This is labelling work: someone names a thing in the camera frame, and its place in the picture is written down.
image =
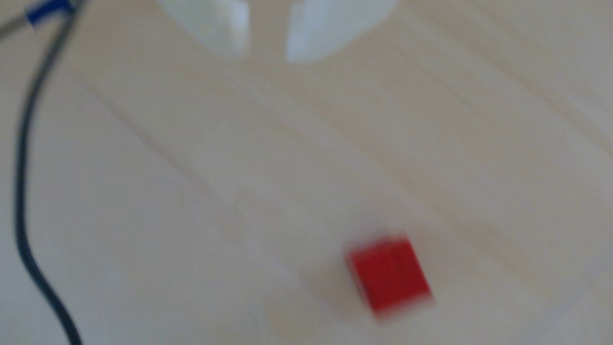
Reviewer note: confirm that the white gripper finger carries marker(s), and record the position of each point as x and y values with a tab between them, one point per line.
210	21
335	24

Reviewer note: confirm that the red block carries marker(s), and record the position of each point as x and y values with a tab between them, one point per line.
390	278

